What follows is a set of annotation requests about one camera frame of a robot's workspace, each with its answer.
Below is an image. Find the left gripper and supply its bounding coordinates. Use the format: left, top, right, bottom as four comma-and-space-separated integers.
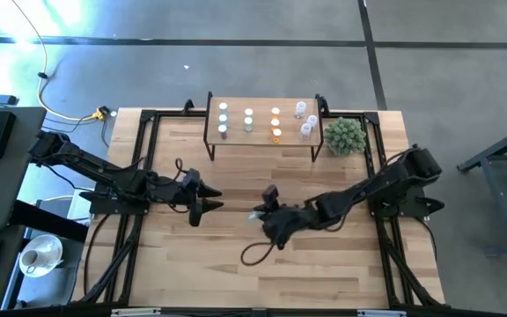
172, 168, 224, 228

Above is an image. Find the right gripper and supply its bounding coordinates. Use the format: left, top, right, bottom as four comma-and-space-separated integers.
253, 184, 314, 251

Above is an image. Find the wooden shelf with black legs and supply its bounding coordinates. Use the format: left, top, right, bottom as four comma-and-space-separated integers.
202, 91, 327, 163

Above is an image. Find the green plant in grey pot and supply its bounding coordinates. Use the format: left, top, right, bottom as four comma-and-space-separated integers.
325, 115, 368, 157

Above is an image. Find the white box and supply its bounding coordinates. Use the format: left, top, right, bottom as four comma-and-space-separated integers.
65, 188, 96, 224

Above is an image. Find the white label strip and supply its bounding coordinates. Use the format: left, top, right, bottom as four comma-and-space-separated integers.
110, 307, 162, 317
356, 309, 408, 317

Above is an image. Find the black desk bar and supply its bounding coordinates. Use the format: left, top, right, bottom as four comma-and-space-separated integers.
13, 200, 90, 243

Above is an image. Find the white cup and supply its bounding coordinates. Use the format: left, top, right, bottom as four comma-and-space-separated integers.
20, 248, 39, 274

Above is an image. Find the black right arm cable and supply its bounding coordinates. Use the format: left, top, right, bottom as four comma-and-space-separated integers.
239, 240, 278, 268

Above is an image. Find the black metal table frame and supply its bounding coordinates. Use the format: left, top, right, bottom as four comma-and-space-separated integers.
71, 99, 446, 312

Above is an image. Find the yellow extension cable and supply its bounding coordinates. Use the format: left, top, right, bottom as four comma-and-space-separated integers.
10, 0, 110, 122

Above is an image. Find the blue-grey cart frame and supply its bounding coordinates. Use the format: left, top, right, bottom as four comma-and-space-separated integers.
457, 119, 507, 260

